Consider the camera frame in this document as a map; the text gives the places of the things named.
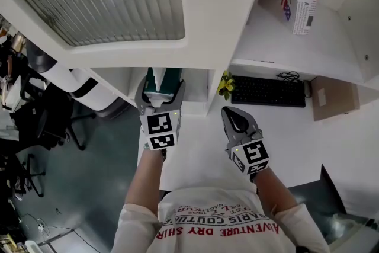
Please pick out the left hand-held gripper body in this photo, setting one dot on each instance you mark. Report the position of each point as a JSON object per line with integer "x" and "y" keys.
{"x": 160, "y": 127}

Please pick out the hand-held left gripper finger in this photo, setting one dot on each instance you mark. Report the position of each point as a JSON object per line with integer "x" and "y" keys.
{"x": 180, "y": 96}
{"x": 140, "y": 94}

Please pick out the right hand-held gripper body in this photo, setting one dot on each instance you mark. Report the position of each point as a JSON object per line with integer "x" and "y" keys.
{"x": 251, "y": 154}

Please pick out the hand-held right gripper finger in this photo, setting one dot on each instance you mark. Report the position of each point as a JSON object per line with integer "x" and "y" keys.
{"x": 229, "y": 127}
{"x": 248, "y": 126}

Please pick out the green box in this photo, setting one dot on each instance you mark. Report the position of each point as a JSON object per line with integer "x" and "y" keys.
{"x": 170, "y": 81}

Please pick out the white shelf cabinet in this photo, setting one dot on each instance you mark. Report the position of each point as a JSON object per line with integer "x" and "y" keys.
{"x": 207, "y": 9}

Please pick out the person's right forearm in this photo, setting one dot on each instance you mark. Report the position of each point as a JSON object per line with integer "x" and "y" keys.
{"x": 274, "y": 191}

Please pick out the person's left forearm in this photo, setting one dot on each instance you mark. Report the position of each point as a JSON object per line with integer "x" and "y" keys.
{"x": 146, "y": 177}

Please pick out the white desk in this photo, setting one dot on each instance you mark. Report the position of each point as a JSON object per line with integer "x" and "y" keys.
{"x": 201, "y": 139}

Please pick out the black keyboard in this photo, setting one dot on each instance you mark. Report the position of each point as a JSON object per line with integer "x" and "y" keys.
{"x": 266, "y": 92}

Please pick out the small yellow flower plant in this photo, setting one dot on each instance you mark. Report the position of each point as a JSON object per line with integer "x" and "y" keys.
{"x": 226, "y": 86}

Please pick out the dark computer mouse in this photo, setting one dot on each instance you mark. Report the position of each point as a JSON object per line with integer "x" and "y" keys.
{"x": 308, "y": 89}

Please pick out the white and black robot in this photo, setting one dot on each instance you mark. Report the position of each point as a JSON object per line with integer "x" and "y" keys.
{"x": 71, "y": 83}

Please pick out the white printed shirt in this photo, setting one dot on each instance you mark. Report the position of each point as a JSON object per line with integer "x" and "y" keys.
{"x": 213, "y": 216}

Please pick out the black office chair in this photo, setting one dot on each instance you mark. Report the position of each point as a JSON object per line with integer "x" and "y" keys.
{"x": 54, "y": 118}
{"x": 26, "y": 169}

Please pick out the brown cardboard sheet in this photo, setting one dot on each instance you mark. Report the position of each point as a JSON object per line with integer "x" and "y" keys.
{"x": 334, "y": 99}

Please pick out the white power strip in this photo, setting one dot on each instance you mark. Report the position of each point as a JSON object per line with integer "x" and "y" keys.
{"x": 41, "y": 227}

